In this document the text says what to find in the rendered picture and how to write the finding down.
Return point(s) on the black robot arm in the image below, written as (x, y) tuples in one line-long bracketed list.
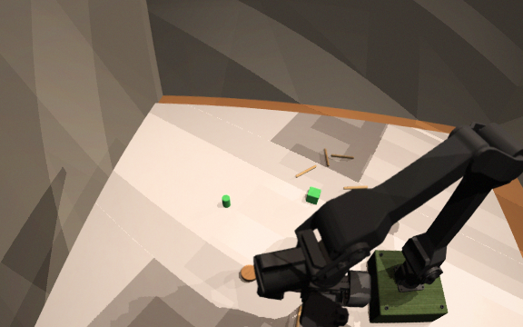
[(358, 221)]

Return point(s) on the orange round disc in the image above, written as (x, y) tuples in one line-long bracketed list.
[(248, 273)]

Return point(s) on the red string with wooden stick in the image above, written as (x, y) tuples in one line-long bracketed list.
[(297, 324)]

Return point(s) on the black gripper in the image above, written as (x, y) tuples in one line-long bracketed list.
[(354, 289)]

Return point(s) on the green cylinder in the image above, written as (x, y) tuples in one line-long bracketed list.
[(226, 201)]

